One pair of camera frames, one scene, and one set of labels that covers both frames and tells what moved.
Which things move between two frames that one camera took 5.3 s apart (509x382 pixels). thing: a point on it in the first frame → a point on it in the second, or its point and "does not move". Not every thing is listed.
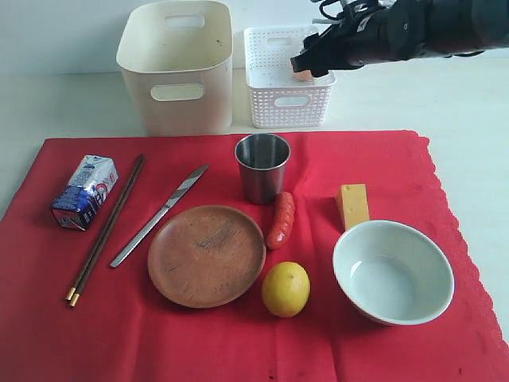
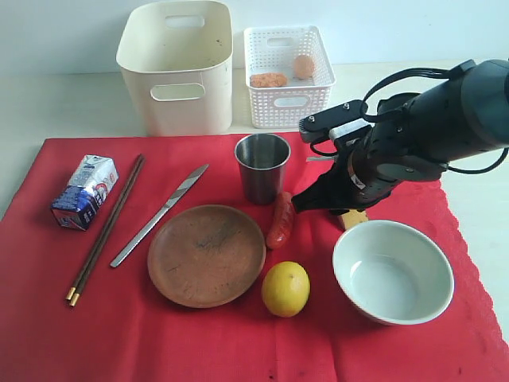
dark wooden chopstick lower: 75,293 does not move
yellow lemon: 286,289 does not move
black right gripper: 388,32 → 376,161
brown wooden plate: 202,256 does not move
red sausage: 283,220 does not move
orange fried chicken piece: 303,75 → 268,79
